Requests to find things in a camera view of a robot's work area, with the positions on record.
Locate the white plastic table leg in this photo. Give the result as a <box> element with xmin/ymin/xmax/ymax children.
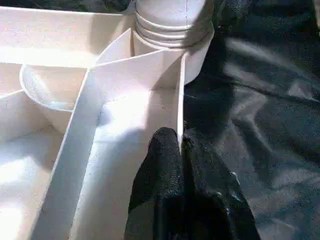
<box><xmin>134</xmin><ymin>0</ymin><xmax>215</xmax><ymax>50</ymax></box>

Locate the white plastic table top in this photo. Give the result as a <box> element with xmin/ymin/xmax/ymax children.
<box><xmin>0</xmin><ymin>5</ymin><xmax>210</xmax><ymax>240</ymax></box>

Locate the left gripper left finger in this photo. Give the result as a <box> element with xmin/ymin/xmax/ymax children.
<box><xmin>124</xmin><ymin>126</ymin><xmax>186</xmax><ymax>240</ymax></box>

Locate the black work mat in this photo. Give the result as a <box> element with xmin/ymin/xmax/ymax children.
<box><xmin>32</xmin><ymin>0</ymin><xmax>320</xmax><ymax>240</ymax></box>

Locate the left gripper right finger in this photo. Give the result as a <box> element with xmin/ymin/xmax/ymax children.
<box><xmin>181</xmin><ymin>137</ymin><xmax>261</xmax><ymax>240</ymax></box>

